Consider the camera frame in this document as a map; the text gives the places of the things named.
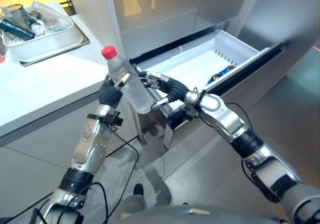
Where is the white counter cabinet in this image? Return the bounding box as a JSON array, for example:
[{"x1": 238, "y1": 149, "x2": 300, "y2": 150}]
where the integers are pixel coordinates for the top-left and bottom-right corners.
[{"x1": 0, "y1": 94, "x2": 141, "y2": 224}]

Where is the clear plastic cup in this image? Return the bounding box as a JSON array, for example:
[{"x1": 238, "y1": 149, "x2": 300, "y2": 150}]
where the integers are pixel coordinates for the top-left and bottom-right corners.
[{"x1": 2, "y1": 5, "x2": 29, "y2": 32}]

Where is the silver robot leg, dark foot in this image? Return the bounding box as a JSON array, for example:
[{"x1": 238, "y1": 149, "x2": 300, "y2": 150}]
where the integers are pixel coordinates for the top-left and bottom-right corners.
[{"x1": 121, "y1": 183, "x2": 148, "y2": 219}]

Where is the silver refrigerator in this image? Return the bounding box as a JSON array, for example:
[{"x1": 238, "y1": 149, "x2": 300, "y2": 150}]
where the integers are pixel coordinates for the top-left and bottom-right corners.
[{"x1": 102, "y1": 0, "x2": 320, "y2": 150}]

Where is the grey tray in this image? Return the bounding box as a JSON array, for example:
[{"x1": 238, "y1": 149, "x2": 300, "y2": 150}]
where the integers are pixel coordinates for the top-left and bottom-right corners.
[{"x1": 18, "y1": 29, "x2": 91, "y2": 68}]

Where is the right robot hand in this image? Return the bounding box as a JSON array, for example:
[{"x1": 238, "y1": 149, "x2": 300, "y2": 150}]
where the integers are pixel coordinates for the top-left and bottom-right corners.
[{"x1": 138, "y1": 70, "x2": 188, "y2": 110}]

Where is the white refrigerator drawer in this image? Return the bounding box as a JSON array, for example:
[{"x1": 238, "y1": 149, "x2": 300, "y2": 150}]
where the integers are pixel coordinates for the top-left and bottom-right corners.
[{"x1": 128, "y1": 29, "x2": 287, "y2": 147}]

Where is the clear red-capped water bottle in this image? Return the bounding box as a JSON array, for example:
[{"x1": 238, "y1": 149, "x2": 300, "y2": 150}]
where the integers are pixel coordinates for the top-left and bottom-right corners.
[{"x1": 100, "y1": 44, "x2": 154, "y2": 115}]

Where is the small dark white-labelled bottle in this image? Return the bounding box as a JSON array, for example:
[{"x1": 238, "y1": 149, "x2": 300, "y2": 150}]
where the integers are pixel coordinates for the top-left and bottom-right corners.
[{"x1": 26, "y1": 11, "x2": 49, "y2": 37}]

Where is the dark green bottle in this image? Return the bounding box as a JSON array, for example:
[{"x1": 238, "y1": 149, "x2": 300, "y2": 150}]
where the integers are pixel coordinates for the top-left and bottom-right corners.
[{"x1": 0, "y1": 18, "x2": 36, "y2": 40}]

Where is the blue drink can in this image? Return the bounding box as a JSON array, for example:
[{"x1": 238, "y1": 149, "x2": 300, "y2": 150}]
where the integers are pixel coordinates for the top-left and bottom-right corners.
[{"x1": 206, "y1": 65, "x2": 237, "y2": 84}]

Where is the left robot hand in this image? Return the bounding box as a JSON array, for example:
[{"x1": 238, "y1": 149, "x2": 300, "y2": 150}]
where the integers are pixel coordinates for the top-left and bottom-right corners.
[{"x1": 98, "y1": 73, "x2": 132, "y2": 109}]

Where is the clear plastic bag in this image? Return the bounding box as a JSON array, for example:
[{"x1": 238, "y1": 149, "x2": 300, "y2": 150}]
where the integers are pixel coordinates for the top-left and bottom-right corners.
[{"x1": 31, "y1": 0, "x2": 72, "y2": 33}]

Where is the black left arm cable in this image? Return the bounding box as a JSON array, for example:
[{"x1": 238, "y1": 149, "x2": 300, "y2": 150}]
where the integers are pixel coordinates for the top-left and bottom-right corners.
[{"x1": 106, "y1": 124, "x2": 141, "y2": 205}]

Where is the white plastic bin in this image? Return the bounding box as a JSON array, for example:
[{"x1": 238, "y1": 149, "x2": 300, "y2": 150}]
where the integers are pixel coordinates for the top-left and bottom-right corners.
[{"x1": 2, "y1": 1, "x2": 84, "y2": 63}]

